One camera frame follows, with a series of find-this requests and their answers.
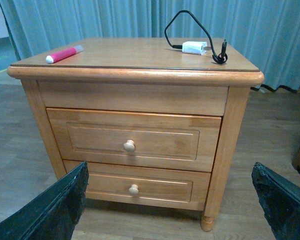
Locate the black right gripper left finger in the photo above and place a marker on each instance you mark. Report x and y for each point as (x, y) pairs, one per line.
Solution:
(54, 213)

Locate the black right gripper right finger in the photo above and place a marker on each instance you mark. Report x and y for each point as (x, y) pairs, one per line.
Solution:
(280, 201)

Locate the wooden drawer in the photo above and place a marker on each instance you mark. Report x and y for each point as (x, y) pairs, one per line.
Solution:
(167, 141)
(148, 186)

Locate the pink marker with white cap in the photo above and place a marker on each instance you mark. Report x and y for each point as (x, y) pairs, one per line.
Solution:
(63, 54)

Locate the wooden nightstand cabinet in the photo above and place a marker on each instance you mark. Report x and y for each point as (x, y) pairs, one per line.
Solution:
(143, 75)

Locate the grey pleated curtain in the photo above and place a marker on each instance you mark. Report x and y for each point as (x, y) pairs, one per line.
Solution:
(266, 32)

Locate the white USB charger adapter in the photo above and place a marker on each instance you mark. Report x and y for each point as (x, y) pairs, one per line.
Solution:
(195, 47)

